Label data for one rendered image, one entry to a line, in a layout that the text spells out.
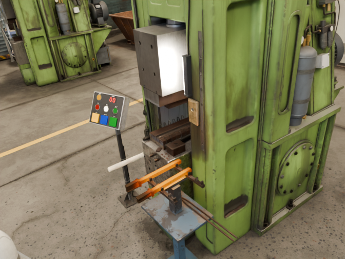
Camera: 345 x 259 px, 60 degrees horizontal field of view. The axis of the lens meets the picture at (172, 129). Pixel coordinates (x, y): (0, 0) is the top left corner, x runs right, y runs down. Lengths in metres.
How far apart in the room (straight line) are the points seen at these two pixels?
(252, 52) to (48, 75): 5.51
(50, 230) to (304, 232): 2.33
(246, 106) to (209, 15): 0.73
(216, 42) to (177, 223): 1.11
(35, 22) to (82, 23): 0.92
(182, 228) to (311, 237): 1.39
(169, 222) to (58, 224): 1.53
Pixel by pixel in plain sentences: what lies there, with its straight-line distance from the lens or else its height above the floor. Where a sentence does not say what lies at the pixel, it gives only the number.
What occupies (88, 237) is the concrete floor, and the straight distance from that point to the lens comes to 2.99.
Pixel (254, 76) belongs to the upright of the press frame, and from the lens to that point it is 2.04.
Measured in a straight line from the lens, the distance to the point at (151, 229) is 2.90.
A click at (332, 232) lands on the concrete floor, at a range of 3.07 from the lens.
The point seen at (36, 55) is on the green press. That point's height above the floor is 0.63.
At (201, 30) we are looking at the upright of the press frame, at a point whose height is 1.80.
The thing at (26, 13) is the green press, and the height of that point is 1.45.
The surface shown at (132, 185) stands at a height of 0.99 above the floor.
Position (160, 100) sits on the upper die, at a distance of 2.05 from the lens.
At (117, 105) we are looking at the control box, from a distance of 2.52.
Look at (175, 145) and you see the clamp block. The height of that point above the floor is 0.98.
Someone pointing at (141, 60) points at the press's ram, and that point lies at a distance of 2.11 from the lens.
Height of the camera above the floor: 2.15
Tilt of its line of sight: 30 degrees down
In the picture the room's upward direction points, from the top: 5 degrees counter-clockwise
